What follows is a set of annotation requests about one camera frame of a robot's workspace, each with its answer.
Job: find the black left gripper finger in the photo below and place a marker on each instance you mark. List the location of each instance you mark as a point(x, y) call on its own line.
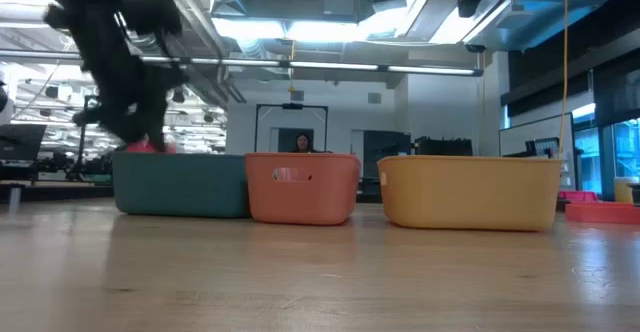
point(159, 117)
point(115, 122)

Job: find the orange studded brick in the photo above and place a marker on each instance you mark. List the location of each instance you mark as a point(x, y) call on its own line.
point(140, 147)

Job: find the dark teal plastic bin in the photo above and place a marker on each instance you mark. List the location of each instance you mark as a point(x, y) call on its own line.
point(180, 187)

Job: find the dark background workbench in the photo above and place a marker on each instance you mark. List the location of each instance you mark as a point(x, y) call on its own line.
point(55, 191)

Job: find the black computer monitor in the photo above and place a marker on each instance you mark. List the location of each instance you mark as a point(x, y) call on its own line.
point(20, 142)

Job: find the person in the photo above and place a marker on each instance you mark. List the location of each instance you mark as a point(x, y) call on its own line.
point(303, 144)

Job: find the orange plastic bin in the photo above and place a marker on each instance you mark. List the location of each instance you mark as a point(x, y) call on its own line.
point(300, 202)

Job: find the long led light bar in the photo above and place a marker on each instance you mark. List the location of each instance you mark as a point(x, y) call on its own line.
point(330, 65)

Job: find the black tall cabinet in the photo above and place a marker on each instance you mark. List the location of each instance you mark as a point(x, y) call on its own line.
point(385, 154)

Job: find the black low equipment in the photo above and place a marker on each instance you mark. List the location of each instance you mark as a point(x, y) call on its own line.
point(442, 146)

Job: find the yellow plastic bin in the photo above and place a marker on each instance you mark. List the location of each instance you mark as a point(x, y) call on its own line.
point(470, 197)

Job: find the white partition panel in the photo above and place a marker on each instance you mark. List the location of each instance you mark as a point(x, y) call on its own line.
point(535, 132)

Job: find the red storage bin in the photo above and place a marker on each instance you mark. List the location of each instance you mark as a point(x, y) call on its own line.
point(577, 196)

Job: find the red flat tray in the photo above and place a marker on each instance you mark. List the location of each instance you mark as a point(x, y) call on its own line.
point(602, 213)

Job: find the yellow container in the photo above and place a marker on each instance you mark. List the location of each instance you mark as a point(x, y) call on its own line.
point(624, 190)

